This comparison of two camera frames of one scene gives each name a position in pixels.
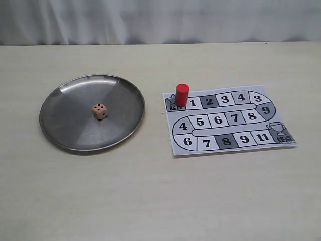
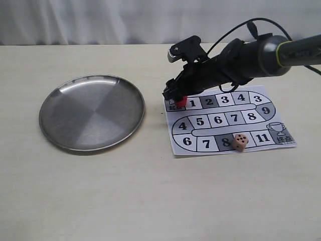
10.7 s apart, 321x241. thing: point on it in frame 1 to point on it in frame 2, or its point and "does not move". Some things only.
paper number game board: (224, 120) does not move
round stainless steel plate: (66, 113) does not move
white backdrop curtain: (100, 22) does not move
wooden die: (100, 111) to (239, 142)
